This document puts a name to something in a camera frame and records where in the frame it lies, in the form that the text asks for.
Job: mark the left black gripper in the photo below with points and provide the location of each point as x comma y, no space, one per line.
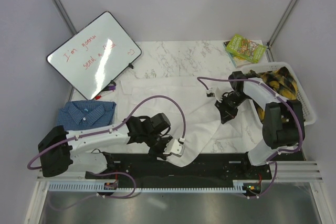
159,153

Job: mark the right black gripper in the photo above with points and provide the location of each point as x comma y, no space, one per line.
226,114

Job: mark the white long sleeve shirt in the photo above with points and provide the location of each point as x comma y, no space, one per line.
192,115

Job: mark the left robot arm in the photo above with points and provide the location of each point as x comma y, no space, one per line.
82,151

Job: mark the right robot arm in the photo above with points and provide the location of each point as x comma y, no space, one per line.
283,128

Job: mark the green book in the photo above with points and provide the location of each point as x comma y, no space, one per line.
243,51

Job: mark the yellow black plaid shirt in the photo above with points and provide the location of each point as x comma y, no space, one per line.
280,80

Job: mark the purple marker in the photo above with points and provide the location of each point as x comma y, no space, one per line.
110,88

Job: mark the white plastic basket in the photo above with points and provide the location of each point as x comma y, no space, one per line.
308,112

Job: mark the blue checkered folded shirt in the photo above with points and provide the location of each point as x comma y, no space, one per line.
85,115

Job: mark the white dry-erase board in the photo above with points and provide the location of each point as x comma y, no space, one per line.
95,56

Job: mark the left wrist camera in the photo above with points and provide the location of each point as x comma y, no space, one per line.
174,147

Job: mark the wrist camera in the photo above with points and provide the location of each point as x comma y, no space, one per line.
214,93
174,147

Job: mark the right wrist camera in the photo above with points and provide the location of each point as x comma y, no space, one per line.
214,93

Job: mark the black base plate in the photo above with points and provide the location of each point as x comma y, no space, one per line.
206,170

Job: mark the white slotted cable duct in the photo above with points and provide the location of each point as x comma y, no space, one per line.
105,187

